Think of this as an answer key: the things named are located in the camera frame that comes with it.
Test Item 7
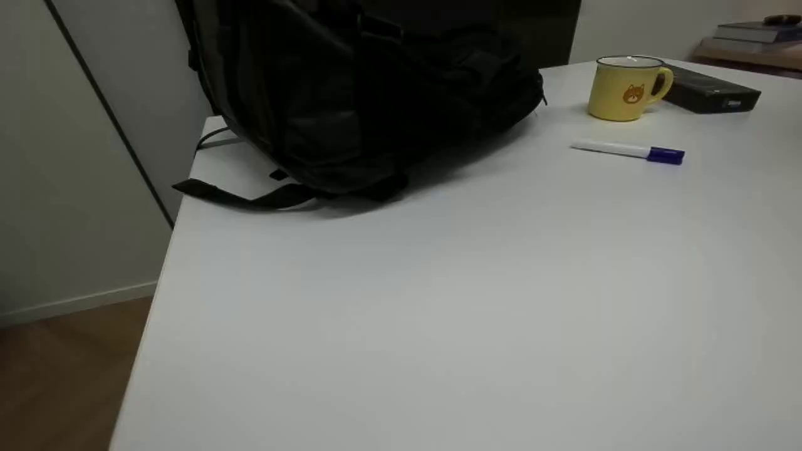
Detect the white marker with blue cap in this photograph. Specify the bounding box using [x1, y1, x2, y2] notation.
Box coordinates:
[569, 139, 687, 167]

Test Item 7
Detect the black backpack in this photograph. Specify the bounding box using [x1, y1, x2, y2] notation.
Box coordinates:
[170, 0, 549, 210]

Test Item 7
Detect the stack of books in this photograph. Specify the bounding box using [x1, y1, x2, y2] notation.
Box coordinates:
[688, 13, 802, 75]

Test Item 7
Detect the black rectangular box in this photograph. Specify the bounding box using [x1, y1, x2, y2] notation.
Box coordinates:
[658, 58, 764, 116]

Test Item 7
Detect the yellow mug with cat print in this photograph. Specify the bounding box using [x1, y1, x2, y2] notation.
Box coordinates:
[583, 55, 676, 126]

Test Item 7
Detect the black cable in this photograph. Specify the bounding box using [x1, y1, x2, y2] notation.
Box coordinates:
[192, 123, 239, 153]

